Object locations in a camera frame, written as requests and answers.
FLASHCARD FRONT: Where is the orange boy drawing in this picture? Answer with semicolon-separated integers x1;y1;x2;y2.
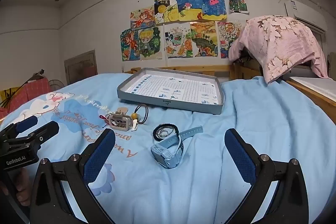
120;28;141;62

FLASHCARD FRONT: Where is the grey tray with grid mat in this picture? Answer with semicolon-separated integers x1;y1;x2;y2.
117;67;224;115

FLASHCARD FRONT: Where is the pink floral cloth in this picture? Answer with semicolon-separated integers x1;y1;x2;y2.
228;15;332;84

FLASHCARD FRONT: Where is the red plaid cloth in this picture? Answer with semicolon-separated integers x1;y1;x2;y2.
0;75;52;119

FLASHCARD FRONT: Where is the wooden bed frame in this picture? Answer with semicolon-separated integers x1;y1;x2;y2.
124;59;263;82

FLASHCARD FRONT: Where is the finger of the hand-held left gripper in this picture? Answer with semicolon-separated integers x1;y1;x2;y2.
0;115;39;140
5;121;60;151

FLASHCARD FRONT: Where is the orange landscape drawing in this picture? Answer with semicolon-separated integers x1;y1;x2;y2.
190;20;219;58

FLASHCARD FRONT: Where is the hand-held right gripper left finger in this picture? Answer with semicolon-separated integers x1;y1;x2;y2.
29;128;116;224

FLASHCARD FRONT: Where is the black and yellow drawing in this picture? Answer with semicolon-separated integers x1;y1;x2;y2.
153;0;179;25

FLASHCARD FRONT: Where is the framed picture on wall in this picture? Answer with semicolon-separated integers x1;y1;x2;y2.
64;50;98;85

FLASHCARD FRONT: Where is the fruit and cup drawing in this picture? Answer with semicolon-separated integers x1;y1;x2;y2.
164;24;194;58

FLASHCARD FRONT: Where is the light blue printed bed sheet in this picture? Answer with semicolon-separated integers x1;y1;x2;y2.
0;72;336;224

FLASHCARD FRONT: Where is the wooden board with white top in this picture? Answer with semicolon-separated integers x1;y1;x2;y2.
285;76;336;119

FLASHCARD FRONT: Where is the blue sea drawing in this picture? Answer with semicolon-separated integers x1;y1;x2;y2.
175;0;227;21

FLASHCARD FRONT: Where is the white air conditioner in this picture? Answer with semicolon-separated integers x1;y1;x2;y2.
285;0;328;31

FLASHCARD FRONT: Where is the grey striped keychain charm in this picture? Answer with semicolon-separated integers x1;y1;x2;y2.
108;113;132;132

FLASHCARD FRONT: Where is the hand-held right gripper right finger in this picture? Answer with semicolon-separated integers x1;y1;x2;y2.
225;128;309;224

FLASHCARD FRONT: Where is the hair tie with yellow bead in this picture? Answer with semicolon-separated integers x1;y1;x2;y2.
132;104;149;125

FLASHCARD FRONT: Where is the electric fan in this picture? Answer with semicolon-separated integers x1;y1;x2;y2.
48;79;65;92

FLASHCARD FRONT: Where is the blonde girl drawing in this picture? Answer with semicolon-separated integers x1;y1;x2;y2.
138;26;163;61

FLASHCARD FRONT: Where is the orange-haired girl drawing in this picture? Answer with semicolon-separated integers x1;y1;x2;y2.
130;6;156;30

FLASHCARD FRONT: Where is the black woven band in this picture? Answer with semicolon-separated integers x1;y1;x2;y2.
153;123;180;141

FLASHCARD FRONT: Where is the person's left hand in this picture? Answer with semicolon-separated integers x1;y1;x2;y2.
0;168;32;207

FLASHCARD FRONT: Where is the light blue wristwatch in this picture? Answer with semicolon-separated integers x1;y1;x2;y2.
150;126;204;169

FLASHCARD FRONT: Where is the red patterned drawing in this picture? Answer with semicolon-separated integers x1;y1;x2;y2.
216;20;244;59

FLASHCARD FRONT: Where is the yellow box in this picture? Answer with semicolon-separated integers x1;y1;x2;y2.
0;89;11;107

